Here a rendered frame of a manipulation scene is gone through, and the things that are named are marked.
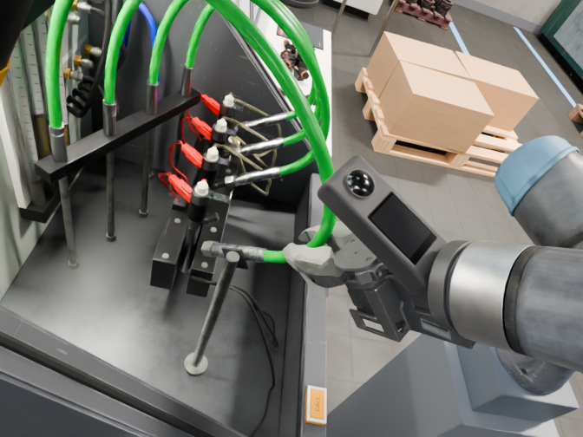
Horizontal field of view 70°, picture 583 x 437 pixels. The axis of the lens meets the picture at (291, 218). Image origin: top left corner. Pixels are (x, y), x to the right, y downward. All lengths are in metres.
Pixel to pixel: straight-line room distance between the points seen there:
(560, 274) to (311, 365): 0.48
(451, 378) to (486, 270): 0.74
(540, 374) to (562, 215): 0.60
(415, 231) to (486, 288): 0.07
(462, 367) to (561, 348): 0.77
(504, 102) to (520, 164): 3.20
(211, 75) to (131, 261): 0.40
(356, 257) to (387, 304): 0.05
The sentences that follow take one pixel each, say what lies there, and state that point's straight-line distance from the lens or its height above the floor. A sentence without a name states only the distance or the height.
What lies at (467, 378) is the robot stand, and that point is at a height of 0.81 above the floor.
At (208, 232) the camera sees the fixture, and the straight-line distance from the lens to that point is 0.75.
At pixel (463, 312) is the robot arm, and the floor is 1.35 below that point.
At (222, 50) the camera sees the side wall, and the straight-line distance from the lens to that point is 0.85.
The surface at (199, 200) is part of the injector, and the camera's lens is 0.63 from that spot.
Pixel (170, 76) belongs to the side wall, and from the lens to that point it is 0.91.
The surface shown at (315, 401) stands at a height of 0.96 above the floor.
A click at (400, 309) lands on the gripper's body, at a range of 0.39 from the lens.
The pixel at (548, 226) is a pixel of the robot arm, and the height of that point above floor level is 1.37.
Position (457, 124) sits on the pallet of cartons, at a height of 0.35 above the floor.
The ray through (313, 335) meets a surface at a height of 0.95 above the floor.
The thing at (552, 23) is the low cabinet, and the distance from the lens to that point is 7.29.
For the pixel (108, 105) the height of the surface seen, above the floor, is 1.16.
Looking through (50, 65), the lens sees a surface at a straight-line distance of 0.58.
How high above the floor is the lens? 1.56
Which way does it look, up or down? 45 degrees down
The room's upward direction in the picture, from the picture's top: 25 degrees clockwise
